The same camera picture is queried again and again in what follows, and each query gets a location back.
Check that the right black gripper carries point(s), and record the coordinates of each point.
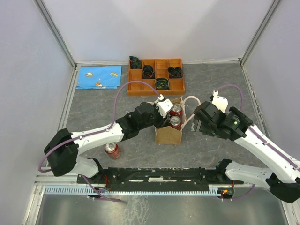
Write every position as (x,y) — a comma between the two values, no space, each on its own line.
(204,130)

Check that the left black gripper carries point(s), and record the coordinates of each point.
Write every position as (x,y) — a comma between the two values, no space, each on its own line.
(161,121)

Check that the canvas tote bag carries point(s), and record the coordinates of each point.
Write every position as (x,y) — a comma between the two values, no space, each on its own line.
(169,135)

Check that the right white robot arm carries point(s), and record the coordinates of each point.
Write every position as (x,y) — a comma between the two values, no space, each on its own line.
(281,176)

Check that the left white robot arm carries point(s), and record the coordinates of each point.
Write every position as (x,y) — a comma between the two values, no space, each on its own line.
(63,152)

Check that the rolled dark sock bottom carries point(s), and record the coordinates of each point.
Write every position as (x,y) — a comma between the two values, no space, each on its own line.
(162,84)

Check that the orange wooden compartment tray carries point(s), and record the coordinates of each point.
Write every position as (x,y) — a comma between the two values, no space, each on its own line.
(144,87)

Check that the rolled dark sock right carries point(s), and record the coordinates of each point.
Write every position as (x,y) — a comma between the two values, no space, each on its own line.
(175,72)

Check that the rolled dark sock top-left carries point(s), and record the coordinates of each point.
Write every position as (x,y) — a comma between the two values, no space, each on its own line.
(135,63)

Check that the blue patterned cloth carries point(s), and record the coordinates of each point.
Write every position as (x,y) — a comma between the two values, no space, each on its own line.
(99,77)

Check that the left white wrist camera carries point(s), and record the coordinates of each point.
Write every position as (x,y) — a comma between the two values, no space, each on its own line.
(164,105)

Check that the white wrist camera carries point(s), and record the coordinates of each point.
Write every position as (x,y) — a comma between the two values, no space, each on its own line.
(220,102)
(164,105)

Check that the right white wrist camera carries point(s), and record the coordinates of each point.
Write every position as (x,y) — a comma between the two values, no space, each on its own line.
(220,102)

